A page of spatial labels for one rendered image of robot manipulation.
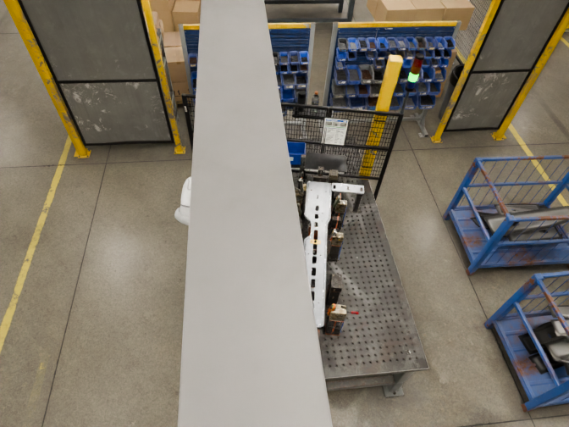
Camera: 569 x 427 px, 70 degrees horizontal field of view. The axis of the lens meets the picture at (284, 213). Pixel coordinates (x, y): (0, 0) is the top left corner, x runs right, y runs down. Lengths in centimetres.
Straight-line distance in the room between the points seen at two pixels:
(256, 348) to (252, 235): 11
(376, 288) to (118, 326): 239
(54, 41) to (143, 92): 95
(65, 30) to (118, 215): 194
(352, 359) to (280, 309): 283
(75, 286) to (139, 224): 91
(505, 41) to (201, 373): 534
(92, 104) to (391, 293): 384
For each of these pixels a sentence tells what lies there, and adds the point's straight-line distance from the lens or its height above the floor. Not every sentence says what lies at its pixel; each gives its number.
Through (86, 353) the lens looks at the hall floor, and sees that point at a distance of 419.
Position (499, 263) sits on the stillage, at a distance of 470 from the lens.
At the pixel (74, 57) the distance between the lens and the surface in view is 495.
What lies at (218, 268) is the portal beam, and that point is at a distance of 37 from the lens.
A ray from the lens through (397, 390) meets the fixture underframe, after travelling 392.
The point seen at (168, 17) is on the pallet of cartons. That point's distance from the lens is 707.
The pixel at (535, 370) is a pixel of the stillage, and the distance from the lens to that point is 432.
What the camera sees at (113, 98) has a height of 83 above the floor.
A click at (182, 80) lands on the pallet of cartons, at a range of 591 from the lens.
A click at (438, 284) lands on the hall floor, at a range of 452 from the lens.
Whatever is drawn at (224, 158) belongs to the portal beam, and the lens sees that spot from 45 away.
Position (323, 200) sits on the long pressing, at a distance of 352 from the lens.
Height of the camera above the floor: 364
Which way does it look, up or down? 51 degrees down
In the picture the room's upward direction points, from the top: 3 degrees clockwise
